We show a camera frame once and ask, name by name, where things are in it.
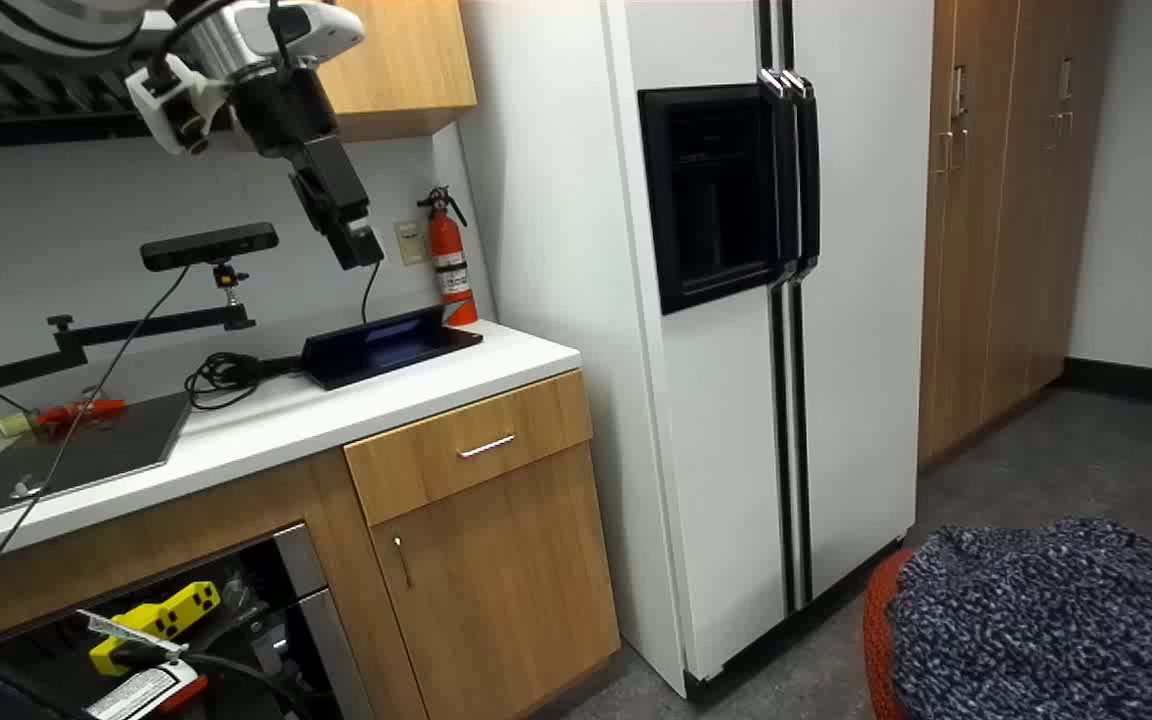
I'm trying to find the dark blue tray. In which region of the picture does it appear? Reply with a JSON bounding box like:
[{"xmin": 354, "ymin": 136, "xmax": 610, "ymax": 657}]
[{"xmin": 298, "ymin": 304, "xmax": 488, "ymax": 392}]

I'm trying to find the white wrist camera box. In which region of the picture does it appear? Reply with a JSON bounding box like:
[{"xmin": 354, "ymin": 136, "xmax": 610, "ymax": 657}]
[{"xmin": 125, "ymin": 53, "xmax": 234, "ymax": 160}]

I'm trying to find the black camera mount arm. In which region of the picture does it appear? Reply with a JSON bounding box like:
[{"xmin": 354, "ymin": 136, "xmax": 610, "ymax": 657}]
[{"xmin": 0, "ymin": 255, "xmax": 259, "ymax": 407}]

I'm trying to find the black flat plate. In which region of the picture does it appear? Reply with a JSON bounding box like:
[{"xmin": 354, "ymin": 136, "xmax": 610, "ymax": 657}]
[{"xmin": 0, "ymin": 389, "xmax": 197, "ymax": 530}]

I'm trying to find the thin black camera cable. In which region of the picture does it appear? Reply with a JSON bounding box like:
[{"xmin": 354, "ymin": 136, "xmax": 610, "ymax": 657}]
[{"xmin": 0, "ymin": 260, "xmax": 197, "ymax": 633}]

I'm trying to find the silver tall cabinet handle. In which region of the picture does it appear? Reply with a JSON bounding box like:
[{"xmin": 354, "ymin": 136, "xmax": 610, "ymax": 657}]
[{"xmin": 947, "ymin": 62, "xmax": 971, "ymax": 144}]

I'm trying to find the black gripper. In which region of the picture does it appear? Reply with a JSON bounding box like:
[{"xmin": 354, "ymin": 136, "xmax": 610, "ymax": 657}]
[{"xmin": 227, "ymin": 67, "xmax": 389, "ymax": 273}]

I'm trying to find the white and red packet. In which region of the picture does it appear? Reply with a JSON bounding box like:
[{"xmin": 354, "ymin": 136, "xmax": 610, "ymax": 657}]
[{"xmin": 68, "ymin": 657, "xmax": 213, "ymax": 720}]

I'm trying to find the black stereo camera bar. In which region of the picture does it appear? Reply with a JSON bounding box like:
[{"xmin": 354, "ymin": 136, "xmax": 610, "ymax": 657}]
[{"xmin": 135, "ymin": 220, "xmax": 286, "ymax": 275}]

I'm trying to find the white two-door refrigerator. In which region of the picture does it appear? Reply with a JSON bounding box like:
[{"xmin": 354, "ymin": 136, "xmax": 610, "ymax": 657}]
[{"xmin": 457, "ymin": 0, "xmax": 938, "ymax": 710}]

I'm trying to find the coiled black cable bundle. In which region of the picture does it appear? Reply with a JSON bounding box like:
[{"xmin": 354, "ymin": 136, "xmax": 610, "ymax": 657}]
[{"xmin": 181, "ymin": 347, "xmax": 305, "ymax": 413}]

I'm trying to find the red fire extinguisher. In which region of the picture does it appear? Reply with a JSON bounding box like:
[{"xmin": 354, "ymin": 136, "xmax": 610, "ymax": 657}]
[{"xmin": 416, "ymin": 183, "xmax": 483, "ymax": 334}]

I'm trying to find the tall wooden cabinet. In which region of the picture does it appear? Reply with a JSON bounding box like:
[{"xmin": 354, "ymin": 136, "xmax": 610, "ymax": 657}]
[{"xmin": 918, "ymin": 0, "xmax": 1120, "ymax": 473}]

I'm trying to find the wooden cabinet door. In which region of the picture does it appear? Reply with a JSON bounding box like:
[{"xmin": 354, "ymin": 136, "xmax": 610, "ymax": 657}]
[{"xmin": 368, "ymin": 441, "xmax": 623, "ymax": 720}]

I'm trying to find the wooden cabinet drawer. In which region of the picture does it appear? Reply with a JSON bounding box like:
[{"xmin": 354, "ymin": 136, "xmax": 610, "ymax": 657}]
[{"xmin": 339, "ymin": 370, "xmax": 598, "ymax": 530}]

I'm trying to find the beige wall outlet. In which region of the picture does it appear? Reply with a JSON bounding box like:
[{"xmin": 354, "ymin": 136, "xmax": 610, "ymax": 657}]
[{"xmin": 391, "ymin": 216, "xmax": 431, "ymax": 268}]

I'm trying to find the yellow triple outlet plug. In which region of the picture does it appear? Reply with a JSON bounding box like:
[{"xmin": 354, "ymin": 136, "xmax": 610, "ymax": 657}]
[{"xmin": 85, "ymin": 577, "xmax": 227, "ymax": 682}]

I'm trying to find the grey metal panel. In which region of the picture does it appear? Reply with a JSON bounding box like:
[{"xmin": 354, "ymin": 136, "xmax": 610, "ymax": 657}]
[{"xmin": 269, "ymin": 520, "xmax": 372, "ymax": 720}]

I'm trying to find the black range hood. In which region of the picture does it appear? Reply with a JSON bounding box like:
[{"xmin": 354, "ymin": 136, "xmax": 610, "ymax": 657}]
[{"xmin": 0, "ymin": 58, "xmax": 242, "ymax": 153}]

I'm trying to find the wooden base cabinet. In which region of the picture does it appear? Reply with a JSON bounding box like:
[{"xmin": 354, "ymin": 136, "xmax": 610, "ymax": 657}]
[{"xmin": 0, "ymin": 318, "xmax": 623, "ymax": 720}]

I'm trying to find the blue speckled round seat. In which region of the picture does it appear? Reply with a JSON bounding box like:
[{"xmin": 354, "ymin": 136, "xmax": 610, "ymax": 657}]
[{"xmin": 890, "ymin": 517, "xmax": 1152, "ymax": 720}]

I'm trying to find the black fridge dispenser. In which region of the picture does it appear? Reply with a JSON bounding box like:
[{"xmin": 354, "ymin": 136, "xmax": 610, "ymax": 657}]
[{"xmin": 637, "ymin": 79, "xmax": 792, "ymax": 319}]

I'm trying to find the black fridge door handle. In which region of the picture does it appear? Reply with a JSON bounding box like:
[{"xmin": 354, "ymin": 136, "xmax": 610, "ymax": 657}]
[
  {"xmin": 755, "ymin": 65, "xmax": 809, "ymax": 291},
  {"xmin": 788, "ymin": 73, "xmax": 826, "ymax": 275}
]

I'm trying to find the red and green tool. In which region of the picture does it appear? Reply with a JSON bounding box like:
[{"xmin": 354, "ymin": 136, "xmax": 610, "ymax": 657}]
[{"xmin": 0, "ymin": 397, "xmax": 132, "ymax": 446}]

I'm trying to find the wooden wall cabinet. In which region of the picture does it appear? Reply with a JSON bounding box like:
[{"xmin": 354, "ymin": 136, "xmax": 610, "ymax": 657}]
[{"xmin": 314, "ymin": 0, "xmax": 480, "ymax": 144}]

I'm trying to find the silver door handle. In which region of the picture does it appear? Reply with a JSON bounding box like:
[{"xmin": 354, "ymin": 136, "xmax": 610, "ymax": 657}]
[{"xmin": 389, "ymin": 534, "xmax": 416, "ymax": 593}]

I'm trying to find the silver drawer handle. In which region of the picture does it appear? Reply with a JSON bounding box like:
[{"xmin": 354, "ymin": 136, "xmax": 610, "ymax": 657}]
[{"xmin": 454, "ymin": 427, "xmax": 520, "ymax": 464}]

